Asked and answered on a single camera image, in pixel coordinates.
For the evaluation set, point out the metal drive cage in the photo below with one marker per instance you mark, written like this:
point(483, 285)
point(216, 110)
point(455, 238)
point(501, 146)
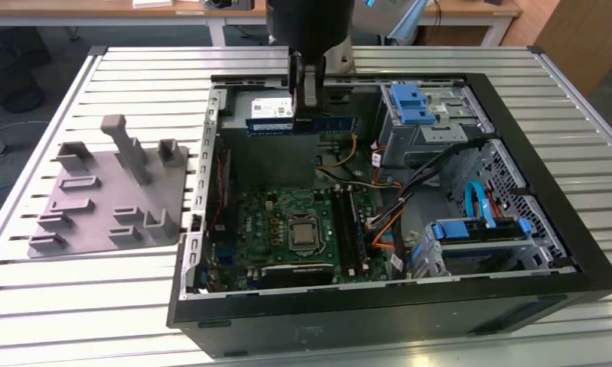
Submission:
point(439, 134)

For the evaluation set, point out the gray parts rack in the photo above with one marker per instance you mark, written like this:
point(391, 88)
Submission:
point(106, 195)

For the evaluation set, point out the blue green RAM stick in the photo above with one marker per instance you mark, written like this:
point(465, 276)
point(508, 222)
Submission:
point(331, 124)

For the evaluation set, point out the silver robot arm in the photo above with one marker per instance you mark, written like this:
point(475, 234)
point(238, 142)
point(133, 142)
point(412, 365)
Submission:
point(344, 61)

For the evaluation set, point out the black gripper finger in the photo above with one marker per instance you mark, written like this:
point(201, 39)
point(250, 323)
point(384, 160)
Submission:
point(297, 88)

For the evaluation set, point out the blue drive bay latch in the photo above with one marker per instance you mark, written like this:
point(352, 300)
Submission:
point(405, 99)

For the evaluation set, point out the silver CPU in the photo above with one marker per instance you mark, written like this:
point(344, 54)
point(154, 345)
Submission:
point(303, 234)

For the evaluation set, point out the green motherboard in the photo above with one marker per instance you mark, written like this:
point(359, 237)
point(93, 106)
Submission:
point(265, 214)

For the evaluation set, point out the wooden desk white legs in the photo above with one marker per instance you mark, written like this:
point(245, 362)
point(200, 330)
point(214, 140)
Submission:
point(81, 9)

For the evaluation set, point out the black RAM slot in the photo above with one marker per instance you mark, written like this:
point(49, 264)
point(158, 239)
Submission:
point(348, 229)
point(340, 229)

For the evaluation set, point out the wooden cabinet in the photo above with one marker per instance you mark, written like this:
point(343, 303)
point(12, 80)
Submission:
point(581, 38)

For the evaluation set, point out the black CPU socket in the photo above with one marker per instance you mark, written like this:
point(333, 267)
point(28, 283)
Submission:
point(304, 250)

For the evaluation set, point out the blue board connector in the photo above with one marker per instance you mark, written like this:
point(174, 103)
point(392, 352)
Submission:
point(226, 255)

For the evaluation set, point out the black office chair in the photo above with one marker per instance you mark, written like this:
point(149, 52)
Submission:
point(14, 69)

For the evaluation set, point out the black graphics card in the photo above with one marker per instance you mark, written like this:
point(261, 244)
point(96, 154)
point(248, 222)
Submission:
point(296, 275)

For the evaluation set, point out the gray power supply unit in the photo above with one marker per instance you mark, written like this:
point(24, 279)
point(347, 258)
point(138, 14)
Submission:
point(269, 160)

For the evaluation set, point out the pale blue teach pendant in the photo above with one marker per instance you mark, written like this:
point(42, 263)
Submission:
point(411, 19)

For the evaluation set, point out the black PC case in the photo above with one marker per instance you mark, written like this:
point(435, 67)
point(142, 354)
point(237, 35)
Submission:
point(387, 317)

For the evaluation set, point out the white box on desk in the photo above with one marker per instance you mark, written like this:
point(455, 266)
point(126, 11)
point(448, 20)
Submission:
point(152, 3)

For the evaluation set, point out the hard disk in blue carrier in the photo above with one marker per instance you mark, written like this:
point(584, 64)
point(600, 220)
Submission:
point(451, 230)

